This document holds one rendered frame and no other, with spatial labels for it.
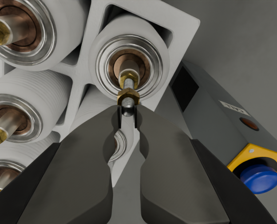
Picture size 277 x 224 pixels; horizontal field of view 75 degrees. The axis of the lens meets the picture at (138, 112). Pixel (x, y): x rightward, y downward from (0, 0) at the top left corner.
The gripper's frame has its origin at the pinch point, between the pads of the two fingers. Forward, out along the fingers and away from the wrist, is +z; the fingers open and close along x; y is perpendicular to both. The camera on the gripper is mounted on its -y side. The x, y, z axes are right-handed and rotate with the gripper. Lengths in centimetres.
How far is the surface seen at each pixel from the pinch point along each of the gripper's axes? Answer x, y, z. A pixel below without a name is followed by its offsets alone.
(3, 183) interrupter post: -19.2, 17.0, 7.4
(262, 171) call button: 13.9, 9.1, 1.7
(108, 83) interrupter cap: -2.4, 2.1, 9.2
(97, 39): -3.2, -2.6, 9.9
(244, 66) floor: 29.9, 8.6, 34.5
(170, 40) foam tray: 6.1, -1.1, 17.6
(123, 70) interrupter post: -0.5, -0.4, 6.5
